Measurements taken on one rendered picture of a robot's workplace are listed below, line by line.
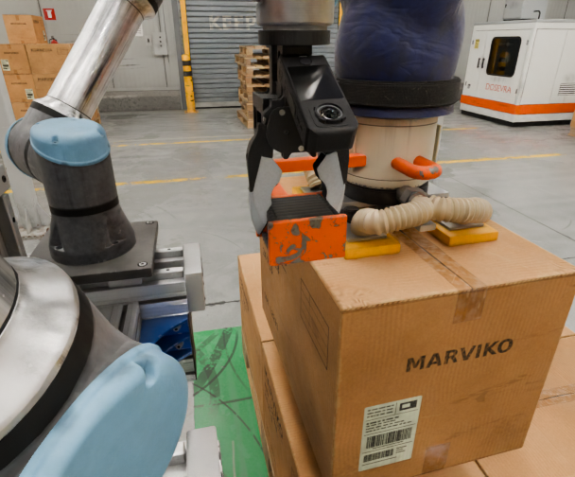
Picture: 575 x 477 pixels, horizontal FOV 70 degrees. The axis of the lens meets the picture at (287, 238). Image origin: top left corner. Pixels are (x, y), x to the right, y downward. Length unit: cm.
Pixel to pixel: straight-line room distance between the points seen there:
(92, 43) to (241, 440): 142
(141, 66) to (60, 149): 928
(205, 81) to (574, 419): 933
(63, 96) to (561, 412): 135
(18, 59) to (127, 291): 691
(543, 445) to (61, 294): 114
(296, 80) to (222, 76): 954
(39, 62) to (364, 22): 701
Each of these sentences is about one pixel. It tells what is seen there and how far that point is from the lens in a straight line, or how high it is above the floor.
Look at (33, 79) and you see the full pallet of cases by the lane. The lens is 762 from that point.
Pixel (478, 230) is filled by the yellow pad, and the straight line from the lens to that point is 80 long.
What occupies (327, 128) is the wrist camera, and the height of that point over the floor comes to 133.
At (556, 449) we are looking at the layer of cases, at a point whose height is 54.
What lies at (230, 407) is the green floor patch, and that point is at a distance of 190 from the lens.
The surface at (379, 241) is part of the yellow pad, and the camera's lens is 71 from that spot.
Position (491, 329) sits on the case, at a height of 99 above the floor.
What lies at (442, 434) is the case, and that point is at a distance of 84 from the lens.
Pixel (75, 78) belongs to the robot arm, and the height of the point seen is 133.
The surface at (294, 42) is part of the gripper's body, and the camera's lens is 42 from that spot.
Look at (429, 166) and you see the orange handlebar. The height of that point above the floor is 121.
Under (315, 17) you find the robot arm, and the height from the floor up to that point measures 142.
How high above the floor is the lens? 140
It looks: 26 degrees down
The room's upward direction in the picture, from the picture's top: straight up
